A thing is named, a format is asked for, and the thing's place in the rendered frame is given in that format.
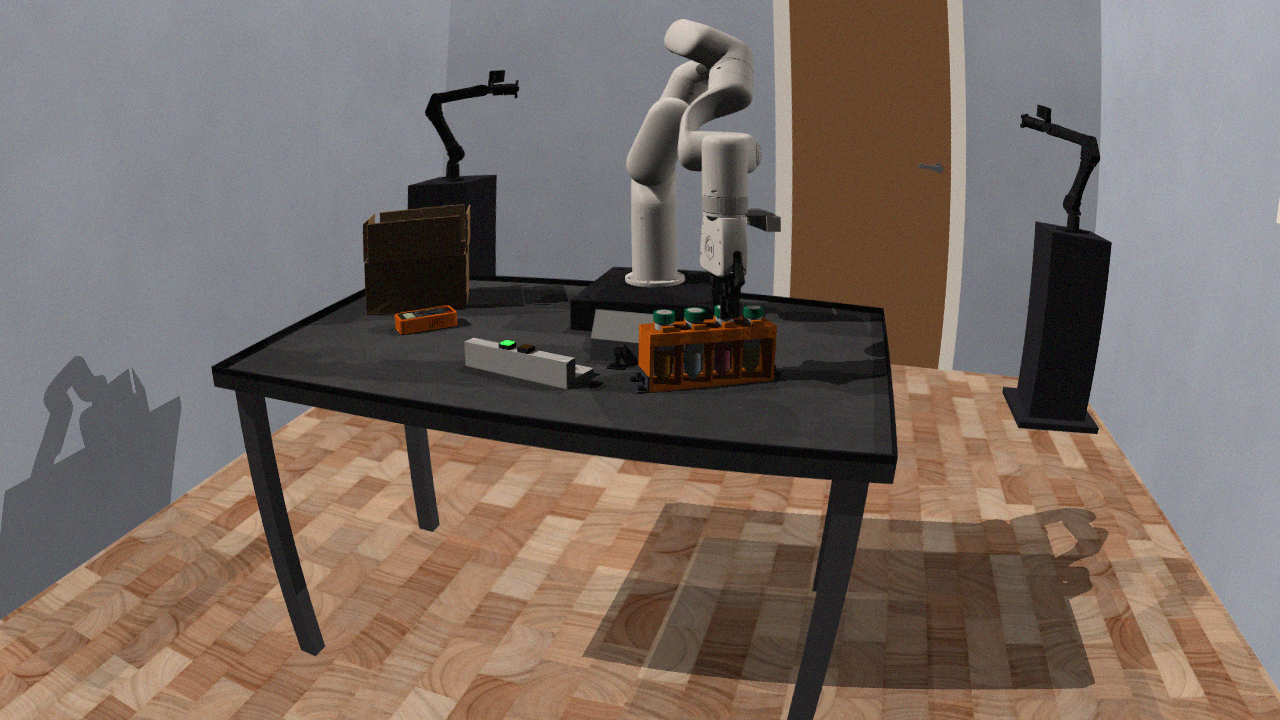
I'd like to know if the orange pocket multimeter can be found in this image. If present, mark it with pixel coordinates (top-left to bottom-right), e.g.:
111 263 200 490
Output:
396 306 457 334

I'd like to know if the brown cardboard box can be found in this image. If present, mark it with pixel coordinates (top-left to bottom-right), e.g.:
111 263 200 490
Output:
364 204 470 315

